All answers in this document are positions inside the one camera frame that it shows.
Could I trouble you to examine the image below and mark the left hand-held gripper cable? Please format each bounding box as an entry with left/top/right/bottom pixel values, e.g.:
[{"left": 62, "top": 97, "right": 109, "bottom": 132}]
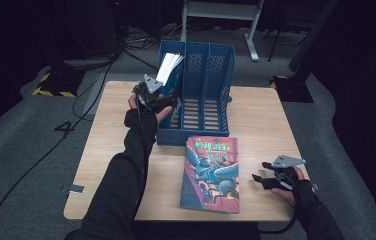
[{"left": 134, "top": 84, "right": 151, "bottom": 201}]

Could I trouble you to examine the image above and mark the looped black floor cable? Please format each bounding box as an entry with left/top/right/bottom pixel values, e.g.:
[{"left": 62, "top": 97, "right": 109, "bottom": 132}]
[{"left": 71, "top": 58, "right": 117, "bottom": 123}]

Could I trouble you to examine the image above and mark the grey floor plate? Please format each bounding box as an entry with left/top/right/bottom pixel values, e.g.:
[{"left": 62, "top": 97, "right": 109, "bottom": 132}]
[{"left": 63, "top": 57, "right": 119, "bottom": 68}]

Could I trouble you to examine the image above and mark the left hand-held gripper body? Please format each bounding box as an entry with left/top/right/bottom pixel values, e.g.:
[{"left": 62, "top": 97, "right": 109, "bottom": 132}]
[{"left": 132, "top": 73, "right": 174, "bottom": 114}]

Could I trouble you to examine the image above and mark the blue book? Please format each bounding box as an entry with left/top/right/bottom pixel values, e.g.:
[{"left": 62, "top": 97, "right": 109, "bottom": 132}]
[{"left": 155, "top": 52, "right": 186, "bottom": 130}]

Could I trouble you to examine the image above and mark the blue plastic file rack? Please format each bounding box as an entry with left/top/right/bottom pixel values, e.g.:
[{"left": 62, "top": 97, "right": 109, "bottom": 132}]
[{"left": 156, "top": 39, "right": 237, "bottom": 148}]

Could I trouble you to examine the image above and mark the tangle of floor cables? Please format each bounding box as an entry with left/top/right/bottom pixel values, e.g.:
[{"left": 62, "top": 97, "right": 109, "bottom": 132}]
[{"left": 122, "top": 26, "right": 164, "bottom": 52}]

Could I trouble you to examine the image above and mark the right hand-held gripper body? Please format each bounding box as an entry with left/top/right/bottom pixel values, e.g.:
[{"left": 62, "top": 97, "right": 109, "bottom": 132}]
[{"left": 268, "top": 154, "right": 307, "bottom": 192}]

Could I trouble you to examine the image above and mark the black yellow striped base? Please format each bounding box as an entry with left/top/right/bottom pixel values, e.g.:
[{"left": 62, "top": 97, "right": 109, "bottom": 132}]
[
  {"left": 269, "top": 74, "right": 315, "bottom": 104},
  {"left": 31, "top": 64, "right": 88, "bottom": 99}
]

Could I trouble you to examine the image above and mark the red book with winged creature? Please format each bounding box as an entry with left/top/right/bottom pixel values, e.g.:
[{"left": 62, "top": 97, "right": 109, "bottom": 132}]
[{"left": 179, "top": 134, "right": 241, "bottom": 215}]

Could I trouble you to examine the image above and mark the thin black stand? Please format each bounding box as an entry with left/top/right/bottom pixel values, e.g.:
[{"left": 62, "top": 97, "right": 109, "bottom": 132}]
[{"left": 264, "top": 9, "right": 307, "bottom": 63}]

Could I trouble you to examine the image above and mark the white metal stand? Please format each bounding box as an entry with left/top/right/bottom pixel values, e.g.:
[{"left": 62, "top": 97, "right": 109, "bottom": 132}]
[{"left": 179, "top": 0, "right": 266, "bottom": 63}]

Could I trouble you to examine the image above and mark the long black floor cable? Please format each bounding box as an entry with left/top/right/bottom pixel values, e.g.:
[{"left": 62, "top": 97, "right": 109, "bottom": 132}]
[{"left": 0, "top": 56, "right": 117, "bottom": 240}]

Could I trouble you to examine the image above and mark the hand-held gripper cable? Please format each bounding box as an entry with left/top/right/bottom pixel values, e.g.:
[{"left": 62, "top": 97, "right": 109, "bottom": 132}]
[
  {"left": 258, "top": 186, "right": 305, "bottom": 235},
  {"left": 134, "top": 84, "right": 151, "bottom": 201}
]

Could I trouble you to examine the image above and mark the person's left hand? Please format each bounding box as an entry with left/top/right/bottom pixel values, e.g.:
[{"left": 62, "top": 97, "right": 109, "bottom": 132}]
[{"left": 123, "top": 93, "right": 174, "bottom": 139}]

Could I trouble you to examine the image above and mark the right hand-held gripper cable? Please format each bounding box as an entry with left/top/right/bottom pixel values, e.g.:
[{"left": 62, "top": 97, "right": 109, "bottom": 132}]
[{"left": 258, "top": 186, "right": 305, "bottom": 235}]

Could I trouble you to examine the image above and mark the person's right hand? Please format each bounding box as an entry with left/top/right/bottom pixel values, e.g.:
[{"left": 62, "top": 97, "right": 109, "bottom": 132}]
[{"left": 270, "top": 165, "right": 321, "bottom": 208}]

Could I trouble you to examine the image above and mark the black pole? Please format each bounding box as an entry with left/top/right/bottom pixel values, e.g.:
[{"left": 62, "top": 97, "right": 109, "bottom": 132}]
[{"left": 288, "top": 0, "right": 341, "bottom": 73}]

